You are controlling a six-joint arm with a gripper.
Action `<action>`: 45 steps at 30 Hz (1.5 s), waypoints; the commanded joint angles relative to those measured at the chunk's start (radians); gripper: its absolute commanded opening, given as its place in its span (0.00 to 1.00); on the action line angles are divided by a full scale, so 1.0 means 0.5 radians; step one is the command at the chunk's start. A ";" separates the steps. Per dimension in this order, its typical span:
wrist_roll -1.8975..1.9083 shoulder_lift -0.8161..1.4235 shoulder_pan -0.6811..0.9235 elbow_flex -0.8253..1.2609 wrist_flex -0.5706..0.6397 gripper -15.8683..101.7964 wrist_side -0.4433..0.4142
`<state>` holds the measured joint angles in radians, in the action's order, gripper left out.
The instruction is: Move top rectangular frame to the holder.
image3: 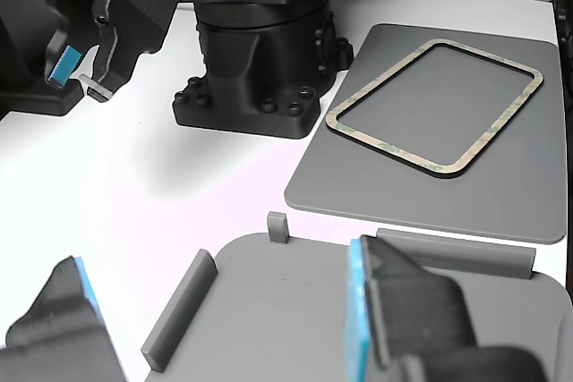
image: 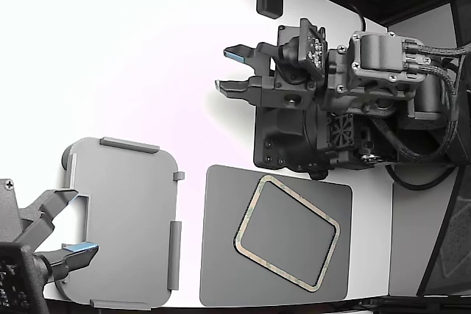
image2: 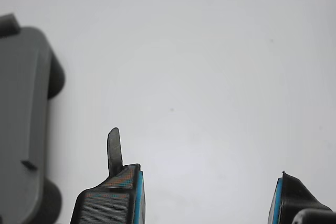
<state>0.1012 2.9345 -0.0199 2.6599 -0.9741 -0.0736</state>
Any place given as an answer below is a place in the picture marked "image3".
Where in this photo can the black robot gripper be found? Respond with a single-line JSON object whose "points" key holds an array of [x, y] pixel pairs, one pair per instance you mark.
{"points": [[143, 2]]}

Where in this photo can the flat gray rounded pad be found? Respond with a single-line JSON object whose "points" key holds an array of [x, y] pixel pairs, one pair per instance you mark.
{"points": [[447, 194]]}

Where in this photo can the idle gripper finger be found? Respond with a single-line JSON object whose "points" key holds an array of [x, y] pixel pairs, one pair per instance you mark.
{"points": [[403, 310], [58, 333]]}

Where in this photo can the black vertical post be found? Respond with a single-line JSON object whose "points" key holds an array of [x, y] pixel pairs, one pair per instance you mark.
{"points": [[565, 19]]}

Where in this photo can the tan rectangular adhesive frame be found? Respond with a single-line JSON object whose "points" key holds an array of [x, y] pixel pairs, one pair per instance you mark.
{"points": [[389, 146]]}

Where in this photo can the gray holder plate with ridges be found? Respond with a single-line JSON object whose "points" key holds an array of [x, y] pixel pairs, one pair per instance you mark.
{"points": [[277, 310]]}

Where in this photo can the black base slab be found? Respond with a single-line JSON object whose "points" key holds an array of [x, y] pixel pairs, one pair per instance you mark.
{"points": [[45, 102]]}

